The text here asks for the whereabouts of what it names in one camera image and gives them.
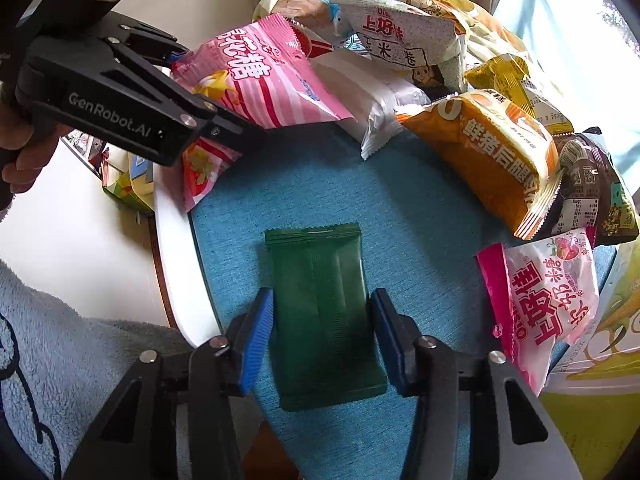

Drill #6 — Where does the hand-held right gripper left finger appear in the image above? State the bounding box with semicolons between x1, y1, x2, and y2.
62;287;276;480

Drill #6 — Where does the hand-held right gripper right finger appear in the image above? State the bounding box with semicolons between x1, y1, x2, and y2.
369;287;583;480

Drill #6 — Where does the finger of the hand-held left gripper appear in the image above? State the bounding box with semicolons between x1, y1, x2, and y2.
97;18;192;67
165;101;267;156

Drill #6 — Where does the pink striped candy packet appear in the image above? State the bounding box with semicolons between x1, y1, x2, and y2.
170;14;354;213

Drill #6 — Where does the green snack packet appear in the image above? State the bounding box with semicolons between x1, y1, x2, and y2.
264;222;389;413

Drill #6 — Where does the pink white strawberry packet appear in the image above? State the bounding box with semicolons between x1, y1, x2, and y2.
476;227;601;397

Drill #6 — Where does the yellow-green printed bag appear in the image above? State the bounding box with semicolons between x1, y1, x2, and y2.
542;240;640;480

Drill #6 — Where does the dark brown snack packet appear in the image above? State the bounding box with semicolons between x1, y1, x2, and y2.
542;130;640;249

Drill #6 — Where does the person's left hand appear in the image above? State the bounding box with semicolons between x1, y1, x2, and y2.
0;109;74;197

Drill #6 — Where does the colourful printed carton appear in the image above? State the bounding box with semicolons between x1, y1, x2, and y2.
67;130;157;214

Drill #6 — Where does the teal tablecloth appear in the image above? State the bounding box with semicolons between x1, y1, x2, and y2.
189;122;619;480

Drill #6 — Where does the red white snack packet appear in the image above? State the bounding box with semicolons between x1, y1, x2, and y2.
292;22;335;60

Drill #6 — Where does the plain white snack packet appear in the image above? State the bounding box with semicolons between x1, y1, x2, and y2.
310;52;432;161

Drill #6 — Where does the pale blue printed packet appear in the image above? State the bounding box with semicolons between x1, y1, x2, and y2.
272;0;362;47

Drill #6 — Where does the grey fleece robe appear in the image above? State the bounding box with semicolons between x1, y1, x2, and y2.
0;259;202;480

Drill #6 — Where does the white speckled snack packet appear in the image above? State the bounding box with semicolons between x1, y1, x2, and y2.
330;0;469;97

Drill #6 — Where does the orange snack packet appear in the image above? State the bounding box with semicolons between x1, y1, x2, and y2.
395;89;564;241

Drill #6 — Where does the gold snack packet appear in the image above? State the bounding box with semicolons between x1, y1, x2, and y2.
465;54;575;136

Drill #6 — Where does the light blue bedsheet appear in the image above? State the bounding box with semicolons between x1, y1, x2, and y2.
494;0;640;133

